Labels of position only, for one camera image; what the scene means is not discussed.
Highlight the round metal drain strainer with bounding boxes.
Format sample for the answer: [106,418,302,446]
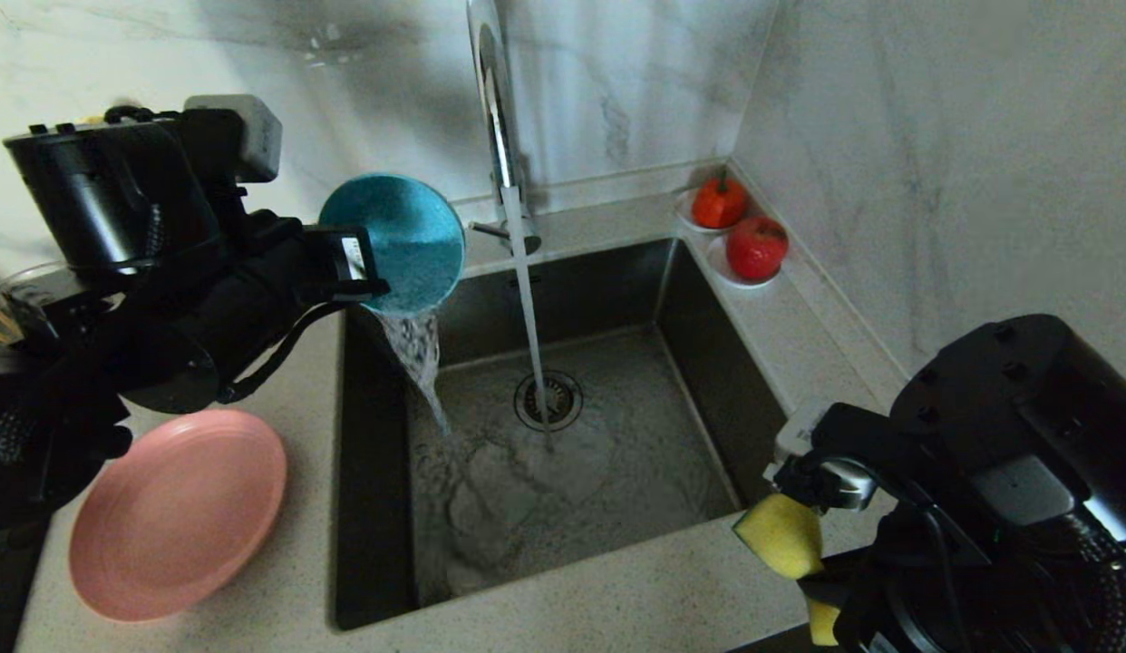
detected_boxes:
[513,370,584,434]

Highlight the pink round plate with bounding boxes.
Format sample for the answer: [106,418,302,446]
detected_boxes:
[71,408,289,623]

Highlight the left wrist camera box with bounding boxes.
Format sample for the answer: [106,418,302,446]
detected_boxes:
[184,94,284,184]

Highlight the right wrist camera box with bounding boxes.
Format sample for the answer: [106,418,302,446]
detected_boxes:
[774,399,833,463]

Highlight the teal bowl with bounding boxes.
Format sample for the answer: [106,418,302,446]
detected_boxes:
[318,174,468,317]

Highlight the yellow and green sponge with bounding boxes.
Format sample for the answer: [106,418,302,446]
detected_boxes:
[733,492,842,648]

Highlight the red tomato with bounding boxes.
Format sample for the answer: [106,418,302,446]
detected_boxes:
[690,172,747,230]

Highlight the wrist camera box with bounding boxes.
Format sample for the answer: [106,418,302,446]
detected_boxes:
[774,399,833,463]
[184,94,284,184]

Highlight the small white dish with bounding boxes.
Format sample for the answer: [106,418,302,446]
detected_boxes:
[705,234,781,291]
[675,186,750,237]

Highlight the clear glass bowl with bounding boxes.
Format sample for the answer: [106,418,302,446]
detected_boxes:
[0,261,79,346]

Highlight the chrome kitchen faucet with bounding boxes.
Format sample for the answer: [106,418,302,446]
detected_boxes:
[466,0,541,259]

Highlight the red apple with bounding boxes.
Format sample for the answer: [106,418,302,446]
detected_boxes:
[726,216,789,282]

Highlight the running tap water stream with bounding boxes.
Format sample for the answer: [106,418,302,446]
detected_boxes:
[504,186,557,454]

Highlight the stainless steel sink basin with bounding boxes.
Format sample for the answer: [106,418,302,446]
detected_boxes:
[332,238,822,631]

